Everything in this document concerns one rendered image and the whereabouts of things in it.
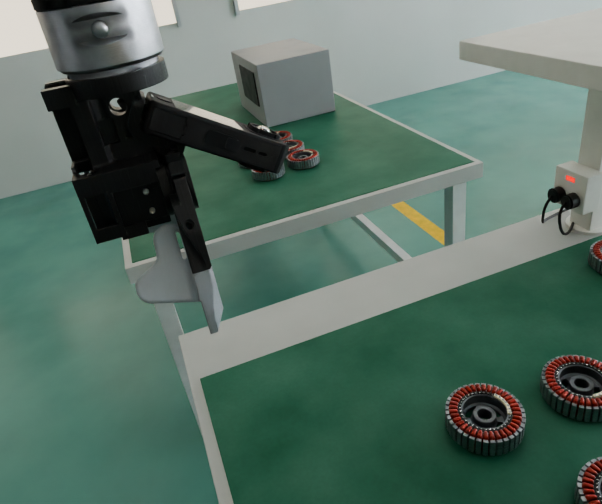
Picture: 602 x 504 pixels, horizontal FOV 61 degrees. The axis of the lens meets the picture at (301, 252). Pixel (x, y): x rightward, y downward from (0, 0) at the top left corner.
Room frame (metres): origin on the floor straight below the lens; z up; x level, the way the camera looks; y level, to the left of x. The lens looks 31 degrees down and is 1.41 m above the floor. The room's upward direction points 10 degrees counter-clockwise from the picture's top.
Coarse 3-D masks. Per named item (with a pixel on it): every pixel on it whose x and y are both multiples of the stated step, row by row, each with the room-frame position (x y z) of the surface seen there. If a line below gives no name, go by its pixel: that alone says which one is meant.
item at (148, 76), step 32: (160, 64) 0.39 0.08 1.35; (64, 96) 0.37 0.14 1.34; (96, 96) 0.36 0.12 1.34; (128, 96) 0.38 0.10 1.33; (64, 128) 0.38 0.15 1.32; (96, 128) 0.37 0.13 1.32; (128, 128) 0.38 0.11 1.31; (96, 160) 0.37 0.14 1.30; (128, 160) 0.37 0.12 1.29; (160, 160) 0.38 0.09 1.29; (96, 192) 0.35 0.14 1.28; (128, 192) 0.36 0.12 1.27; (160, 192) 0.37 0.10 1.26; (192, 192) 0.37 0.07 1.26; (96, 224) 0.36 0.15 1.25; (128, 224) 0.36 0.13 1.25
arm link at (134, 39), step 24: (120, 0) 0.37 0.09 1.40; (144, 0) 0.38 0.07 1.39; (48, 24) 0.37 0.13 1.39; (72, 24) 0.36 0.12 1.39; (96, 24) 0.35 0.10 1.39; (120, 24) 0.37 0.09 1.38; (144, 24) 0.38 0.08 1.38; (72, 48) 0.36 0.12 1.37; (96, 48) 0.36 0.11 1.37; (120, 48) 0.36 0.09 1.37; (144, 48) 0.37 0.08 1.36; (72, 72) 0.36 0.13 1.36; (96, 72) 0.36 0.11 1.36; (120, 72) 0.37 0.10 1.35
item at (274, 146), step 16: (160, 96) 0.41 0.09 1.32; (144, 112) 0.39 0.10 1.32; (160, 112) 0.37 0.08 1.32; (176, 112) 0.38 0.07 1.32; (192, 112) 0.39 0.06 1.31; (208, 112) 0.42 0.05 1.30; (144, 128) 0.37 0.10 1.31; (160, 128) 0.37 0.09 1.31; (176, 128) 0.38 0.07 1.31; (192, 128) 0.38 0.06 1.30; (208, 128) 0.38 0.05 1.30; (224, 128) 0.38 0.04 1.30; (240, 128) 0.40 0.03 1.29; (256, 128) 0.40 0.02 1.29; (192, 144) 0.38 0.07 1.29; (208, 144) 0.38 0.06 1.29; (224, 144) 0.38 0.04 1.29; (240, 144) 0.39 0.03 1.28; (256, 144) 0.39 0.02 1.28; (272, 144) 0.39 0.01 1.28; (240, 160) 0.39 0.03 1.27; (256, 160) 0.39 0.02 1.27; (272, 160) 0.39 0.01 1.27
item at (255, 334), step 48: (480, 240) 1.02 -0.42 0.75; (528, 240) 0.99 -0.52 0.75; (576, 240) 0.96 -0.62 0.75; (336, 288) 0.93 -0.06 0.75; (384, 288) 0.90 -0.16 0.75; (432, 288) 0.87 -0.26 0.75; (192, 336) 0.84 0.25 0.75; (240, 336) 0.82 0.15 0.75; (288, 336) 0.79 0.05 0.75; (192, 384) 0.70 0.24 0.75
